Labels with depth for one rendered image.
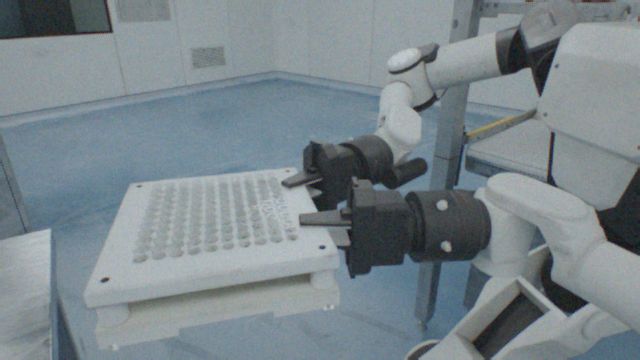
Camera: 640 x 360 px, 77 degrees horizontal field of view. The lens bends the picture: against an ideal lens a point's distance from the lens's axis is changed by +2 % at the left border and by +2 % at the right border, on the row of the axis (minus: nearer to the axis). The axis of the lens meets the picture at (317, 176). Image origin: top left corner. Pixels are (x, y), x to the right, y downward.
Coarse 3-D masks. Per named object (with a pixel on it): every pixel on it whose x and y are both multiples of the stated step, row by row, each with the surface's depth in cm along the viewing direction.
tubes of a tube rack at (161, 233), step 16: (192, 192) 53; (208, 192) 54; (224, 192) 53; (240, 192) 53; (160, 208) 49; (176, 208) 49; (192, 208) 49; (208, 208) 49; (224, 208) 49; (240, 208) 49; (256, 208) 49; (272, 208) 49; (160, 224) 46; (176, 224) 46; (192, 224) 45; (208, 224) 46; (224, 224) 46; (240, 224) 46; (256, 224) 45; (272, 224) 46; (160, 240) 44; (176, 240) 43
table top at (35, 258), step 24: (24, 240) 78; (48, 240) 78; (0, 264) 71; (24, 264) 71; (48, 264) 71; (0, 288) 65; (24, 288) 65; (48, 288) 65; (0, 312) 60; (24, 312) 60; (48, 312) 60; (0, 336) 56; (24, 336) 56; (48, 336) 56
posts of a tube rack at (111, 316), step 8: (320, 272) 43; (328, 272) 43; (312, 280) 44; (320, 280) 43; (328, 280) 43; (320, 288) 43; (328, 288) 44; (120, 304) 39; (104, 312) 38; (112, 312) 38; (120, 312) 39; (128, 312) 40; (104, 320) 38; (112, 320) 39; (120, 320) 39
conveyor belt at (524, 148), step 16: (512, 128) 152; (528, 128) 152; (544, 128) 152; (480, 144) 135; (496, 144) 135; (512, 144) 135; (528, 144) 135; (544, 144) 135; (480, 160) 132; (496, 160) 128; (512, 160) 124; (528, 160) 122; (544, 160) 122; (528, 176) 122; (544, 176) 118
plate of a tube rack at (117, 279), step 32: (128, 192) 55; (256, 192) 55; (288, 192) 55; (128, 224) 47; (128, 256) 42; (192, 256) 41; (224, 256) 41; (256, 256) 41; (288, 256) 41; (320, 256) 41; (96, 288) 37; (128, 288) 37; (160, 288) 38; (192, 288) 39
